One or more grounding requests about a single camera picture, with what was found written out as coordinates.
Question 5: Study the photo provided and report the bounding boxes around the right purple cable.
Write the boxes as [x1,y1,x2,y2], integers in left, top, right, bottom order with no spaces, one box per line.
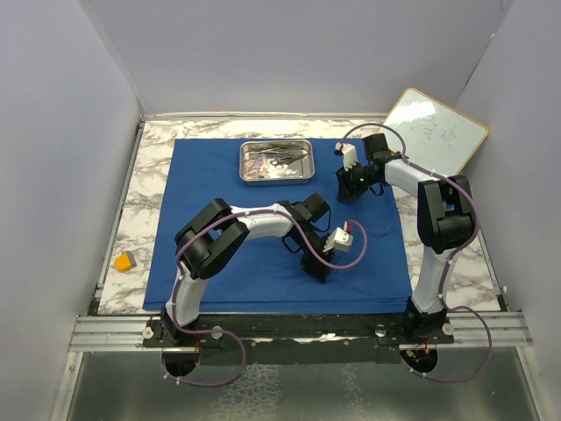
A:
[335,122,494,385]

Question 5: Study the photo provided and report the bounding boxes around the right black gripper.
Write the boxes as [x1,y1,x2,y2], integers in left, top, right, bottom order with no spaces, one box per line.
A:
[337,161,379,202]

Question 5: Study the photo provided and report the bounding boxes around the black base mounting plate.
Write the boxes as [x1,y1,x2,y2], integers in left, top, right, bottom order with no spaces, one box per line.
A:
[142,312,454,365]

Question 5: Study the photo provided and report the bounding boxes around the yellow grey block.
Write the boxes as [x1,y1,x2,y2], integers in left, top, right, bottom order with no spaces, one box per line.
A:
[114,252,136,273]

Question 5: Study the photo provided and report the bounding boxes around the white gauze pieces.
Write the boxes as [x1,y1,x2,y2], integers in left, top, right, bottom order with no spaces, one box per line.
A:
[267,167,299,179]

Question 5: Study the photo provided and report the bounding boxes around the blue surgical drape cloth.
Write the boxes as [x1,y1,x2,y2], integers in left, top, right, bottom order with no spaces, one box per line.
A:
[143,139,412,314]

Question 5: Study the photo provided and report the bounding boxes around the purple cable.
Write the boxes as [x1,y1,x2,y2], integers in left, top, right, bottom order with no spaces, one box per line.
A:
[335,122,494,385]
[160,206,368,387]

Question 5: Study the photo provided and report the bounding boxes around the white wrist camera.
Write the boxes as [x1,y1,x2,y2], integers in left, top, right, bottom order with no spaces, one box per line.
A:
[323,227,353,253]
[334,142,359,172]

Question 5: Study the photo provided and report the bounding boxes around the purple patterned packet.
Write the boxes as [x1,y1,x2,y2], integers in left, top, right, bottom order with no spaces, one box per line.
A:
[241,155,266,181]

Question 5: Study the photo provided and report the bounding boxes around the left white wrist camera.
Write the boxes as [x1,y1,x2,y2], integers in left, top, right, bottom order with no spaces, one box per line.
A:
[323,227,353,253]

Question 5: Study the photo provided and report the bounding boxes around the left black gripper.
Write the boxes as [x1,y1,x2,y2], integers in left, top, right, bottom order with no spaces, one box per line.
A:
[291,230,335,286]

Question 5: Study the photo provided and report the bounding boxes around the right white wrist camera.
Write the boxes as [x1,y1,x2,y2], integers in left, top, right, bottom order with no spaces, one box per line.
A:
[334,142,359,172]

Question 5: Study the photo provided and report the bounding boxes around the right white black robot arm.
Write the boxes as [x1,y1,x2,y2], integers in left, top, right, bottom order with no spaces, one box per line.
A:
[334,133,479,343]

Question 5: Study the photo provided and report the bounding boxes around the stainless steel instrument tray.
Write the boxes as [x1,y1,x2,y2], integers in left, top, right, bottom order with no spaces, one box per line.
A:
[239,139,316,186]

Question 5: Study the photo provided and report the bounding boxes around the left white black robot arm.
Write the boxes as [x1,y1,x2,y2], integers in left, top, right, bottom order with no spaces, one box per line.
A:
[161,192,335,346]

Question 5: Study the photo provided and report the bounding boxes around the small whiteboard with wooden frame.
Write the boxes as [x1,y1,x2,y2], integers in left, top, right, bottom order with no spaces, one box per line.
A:
[380,88,488,175]

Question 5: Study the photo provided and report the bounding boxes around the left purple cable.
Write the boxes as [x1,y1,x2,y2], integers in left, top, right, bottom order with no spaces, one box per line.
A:
[160,206,368,387]

